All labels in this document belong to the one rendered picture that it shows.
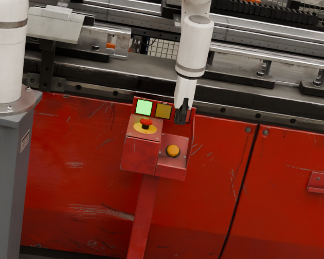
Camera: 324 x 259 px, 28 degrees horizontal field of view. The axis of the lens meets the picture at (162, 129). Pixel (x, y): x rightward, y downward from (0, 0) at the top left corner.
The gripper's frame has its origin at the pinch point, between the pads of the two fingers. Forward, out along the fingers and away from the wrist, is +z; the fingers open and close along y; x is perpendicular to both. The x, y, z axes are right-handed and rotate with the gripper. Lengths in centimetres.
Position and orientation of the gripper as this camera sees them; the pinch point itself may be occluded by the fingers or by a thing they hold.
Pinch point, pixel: (180, 117)
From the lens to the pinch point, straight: 192.0
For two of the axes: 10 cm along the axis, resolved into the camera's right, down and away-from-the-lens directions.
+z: -1.5, 8.3, 5.3
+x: 9.9, 1.3, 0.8
